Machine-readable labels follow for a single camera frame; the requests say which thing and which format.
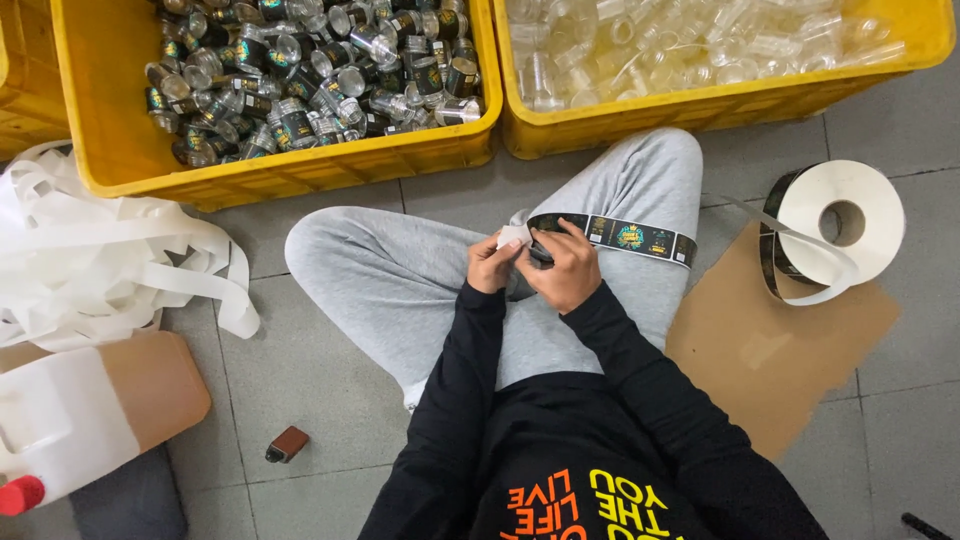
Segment person's left hand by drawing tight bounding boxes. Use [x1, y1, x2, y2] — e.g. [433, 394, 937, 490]
[466, 228, 535, 295]

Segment person's right hand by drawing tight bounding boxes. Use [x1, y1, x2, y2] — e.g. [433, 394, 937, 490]
[513, 219, 603, 316]

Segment black printed label strip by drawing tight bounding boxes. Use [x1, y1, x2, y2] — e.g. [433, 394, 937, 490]
[508, 210, 699, 270]

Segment yellow crate of clear jars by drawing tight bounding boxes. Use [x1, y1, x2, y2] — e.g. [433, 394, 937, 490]
[491, 0, 958, 161]

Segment person's grey trousers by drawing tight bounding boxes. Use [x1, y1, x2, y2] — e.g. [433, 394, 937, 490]
[284, 127, 705, 412]

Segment person's black printed sweatshirt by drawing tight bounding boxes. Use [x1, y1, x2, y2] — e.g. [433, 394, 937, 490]
[357, 279, 831, 540]

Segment pile of clear plastic jars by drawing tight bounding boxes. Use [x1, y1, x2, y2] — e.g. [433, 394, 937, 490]
[506, 0, 907, 114]

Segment brown cardboard sheet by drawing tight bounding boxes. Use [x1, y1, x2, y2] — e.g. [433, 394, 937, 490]
[665, 219, 903, 462]

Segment white label roll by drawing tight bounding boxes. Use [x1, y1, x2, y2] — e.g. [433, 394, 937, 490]
[701, 159, 907, 307]

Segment pile of black-labelled jars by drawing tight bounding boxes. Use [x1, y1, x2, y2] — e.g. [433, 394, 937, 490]
[144, 0, 485, 168]

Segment small brown lighter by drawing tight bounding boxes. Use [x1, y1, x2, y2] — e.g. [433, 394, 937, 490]
[264, 426, 311, 465]

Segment heap of white backing paper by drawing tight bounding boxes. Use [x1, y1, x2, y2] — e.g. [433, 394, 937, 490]
[0, 140, 261, 354]

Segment yellow crate of labelled jars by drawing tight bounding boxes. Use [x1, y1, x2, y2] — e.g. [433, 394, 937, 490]
[49, 0, 504, 213]

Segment black tool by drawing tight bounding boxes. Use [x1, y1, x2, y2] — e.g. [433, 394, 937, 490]
[900, 512, 955, 540]

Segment white jug with brown liquid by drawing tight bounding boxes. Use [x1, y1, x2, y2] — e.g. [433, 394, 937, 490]
[0, 330, 213, 511]

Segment dark grey floor cushion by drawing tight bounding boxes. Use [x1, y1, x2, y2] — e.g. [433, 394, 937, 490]
[69, 444, 189, 540]

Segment yellow plastic crate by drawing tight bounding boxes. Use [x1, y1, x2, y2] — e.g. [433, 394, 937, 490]
[0, 0, 72, 162]

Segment red jug cap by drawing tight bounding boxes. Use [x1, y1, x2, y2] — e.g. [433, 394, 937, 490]
[0, 474, 47, 518]

